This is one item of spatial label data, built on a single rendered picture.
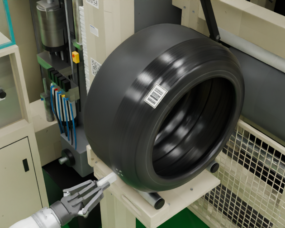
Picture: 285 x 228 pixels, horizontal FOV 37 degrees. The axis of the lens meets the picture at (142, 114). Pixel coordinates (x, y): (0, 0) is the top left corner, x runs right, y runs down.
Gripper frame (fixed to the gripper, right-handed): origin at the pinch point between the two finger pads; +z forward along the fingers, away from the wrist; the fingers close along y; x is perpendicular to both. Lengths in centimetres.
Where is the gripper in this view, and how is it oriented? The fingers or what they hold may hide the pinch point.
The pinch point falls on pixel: (107, 181)
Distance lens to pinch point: 144.7
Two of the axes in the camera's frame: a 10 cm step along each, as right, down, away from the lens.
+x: 1.0, 7.3, 6.7
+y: -6.4, -4.7, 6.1
